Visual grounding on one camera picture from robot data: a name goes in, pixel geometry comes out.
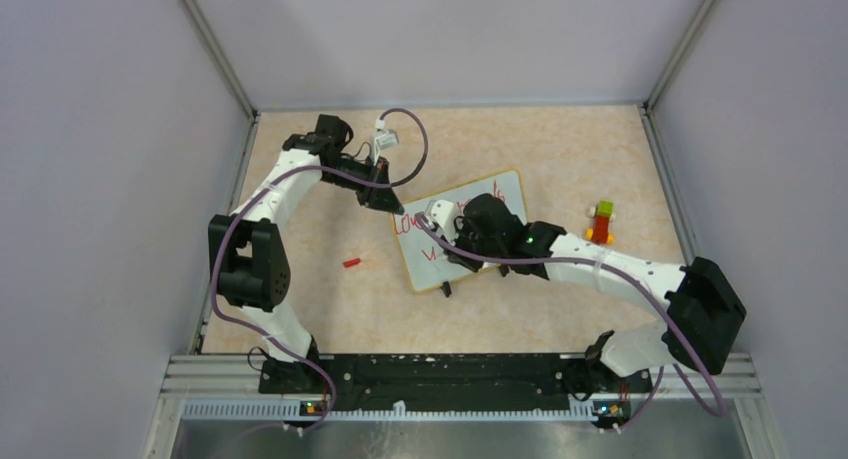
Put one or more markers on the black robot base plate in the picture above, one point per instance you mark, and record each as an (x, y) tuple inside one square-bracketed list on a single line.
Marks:
[(520, 382)]

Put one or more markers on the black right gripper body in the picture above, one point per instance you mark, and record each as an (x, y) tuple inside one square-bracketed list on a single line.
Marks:
[(469, 240)]

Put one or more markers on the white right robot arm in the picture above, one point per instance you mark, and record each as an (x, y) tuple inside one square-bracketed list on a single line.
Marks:
[(698, 313)]

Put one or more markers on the aluminium frame rail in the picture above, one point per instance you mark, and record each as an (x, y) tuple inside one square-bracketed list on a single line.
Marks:
[(225, 387)]

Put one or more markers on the red green lego car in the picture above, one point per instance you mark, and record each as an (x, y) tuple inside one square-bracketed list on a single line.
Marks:
[(601, 215)]

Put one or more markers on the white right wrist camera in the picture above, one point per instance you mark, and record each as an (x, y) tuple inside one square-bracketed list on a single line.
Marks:
[(437, 221)]

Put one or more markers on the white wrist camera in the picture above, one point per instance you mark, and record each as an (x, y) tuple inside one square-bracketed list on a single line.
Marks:
[(437, 221), (382, 139)]

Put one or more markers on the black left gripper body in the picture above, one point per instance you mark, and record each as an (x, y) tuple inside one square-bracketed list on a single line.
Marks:
[(368, 171)]

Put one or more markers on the yellow framed whiteboard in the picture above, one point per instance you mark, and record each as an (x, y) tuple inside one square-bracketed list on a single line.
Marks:
[(425, 261)]

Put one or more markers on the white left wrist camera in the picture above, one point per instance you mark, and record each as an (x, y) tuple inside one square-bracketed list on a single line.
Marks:
[(382, 139)]

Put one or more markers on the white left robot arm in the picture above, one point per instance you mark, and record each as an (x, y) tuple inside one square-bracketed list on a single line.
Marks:
[(248, 261)]

